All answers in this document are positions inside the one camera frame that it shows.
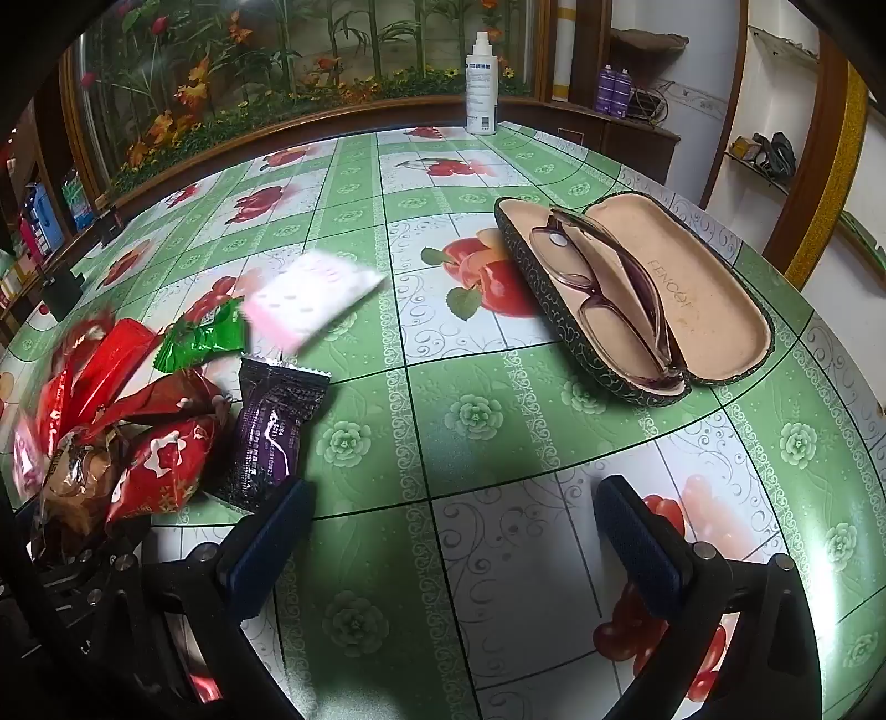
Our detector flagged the gold door frame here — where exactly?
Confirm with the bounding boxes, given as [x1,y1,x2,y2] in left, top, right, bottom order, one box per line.
[761,42,869,292]

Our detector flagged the white spray bottle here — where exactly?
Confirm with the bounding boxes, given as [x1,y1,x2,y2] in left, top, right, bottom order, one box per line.
[465,31,505,136]

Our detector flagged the green snack packet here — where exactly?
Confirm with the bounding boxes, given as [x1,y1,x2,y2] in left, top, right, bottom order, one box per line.
[152,299,249,378]

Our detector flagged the purple frame eyeglasses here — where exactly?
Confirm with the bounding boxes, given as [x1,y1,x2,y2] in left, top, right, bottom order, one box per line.
[529,208,686,378]

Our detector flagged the red thermos flask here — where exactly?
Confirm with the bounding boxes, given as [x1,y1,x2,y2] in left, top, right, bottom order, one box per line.
[17,218,43,268]

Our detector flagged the green label plastic bottle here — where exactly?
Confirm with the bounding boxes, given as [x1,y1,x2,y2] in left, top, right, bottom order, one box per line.
[62,169,96,229]

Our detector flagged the dark red snack packet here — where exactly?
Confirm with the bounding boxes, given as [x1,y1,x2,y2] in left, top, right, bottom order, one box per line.
[76,367,229,444]

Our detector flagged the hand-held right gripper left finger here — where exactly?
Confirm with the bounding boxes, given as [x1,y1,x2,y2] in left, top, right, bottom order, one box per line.
[142,476,318,720]

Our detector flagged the black cylindrical holder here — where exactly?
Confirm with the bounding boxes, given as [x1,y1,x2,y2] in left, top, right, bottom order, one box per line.
[38,270,85,309]

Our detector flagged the blue thermos jug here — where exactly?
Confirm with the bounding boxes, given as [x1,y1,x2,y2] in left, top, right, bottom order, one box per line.
[24,183,66,257]

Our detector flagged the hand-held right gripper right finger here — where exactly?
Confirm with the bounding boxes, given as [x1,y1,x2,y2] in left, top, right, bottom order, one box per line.
[596,474,825,720]

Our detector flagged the white rolled poster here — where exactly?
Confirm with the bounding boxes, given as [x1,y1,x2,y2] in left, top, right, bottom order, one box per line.
[557,0,579,105]

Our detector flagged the pink white snack packet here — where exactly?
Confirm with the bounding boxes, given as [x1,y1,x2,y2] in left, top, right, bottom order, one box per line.
[242,250,387,354]

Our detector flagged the purple snack packet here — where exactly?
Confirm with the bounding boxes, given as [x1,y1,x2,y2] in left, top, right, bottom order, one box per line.
[211,354,329,513]

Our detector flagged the dark green glasses case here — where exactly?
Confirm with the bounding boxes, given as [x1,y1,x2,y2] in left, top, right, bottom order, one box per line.
[493,192,775,407]

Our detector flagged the wooden side cabinet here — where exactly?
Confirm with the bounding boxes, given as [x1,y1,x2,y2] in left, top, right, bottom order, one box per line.
[554,104,683,187]

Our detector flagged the green fruit print tablecloth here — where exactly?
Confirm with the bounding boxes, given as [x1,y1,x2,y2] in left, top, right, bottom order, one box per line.
[0,121,886,720]

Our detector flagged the glass flower display cabinet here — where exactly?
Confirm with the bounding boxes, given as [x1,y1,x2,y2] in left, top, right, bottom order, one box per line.
[59,0,555,209]

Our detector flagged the black bag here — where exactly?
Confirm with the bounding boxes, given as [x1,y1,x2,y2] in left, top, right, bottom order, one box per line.
[751,131,797,182]

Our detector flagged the brown gold snack packet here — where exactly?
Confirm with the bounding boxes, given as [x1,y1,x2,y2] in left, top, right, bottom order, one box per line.
[34,425,136,562]

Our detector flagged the red white patterned snack packet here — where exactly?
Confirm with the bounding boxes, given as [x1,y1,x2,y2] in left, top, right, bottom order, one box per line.
[104,413,223,537]

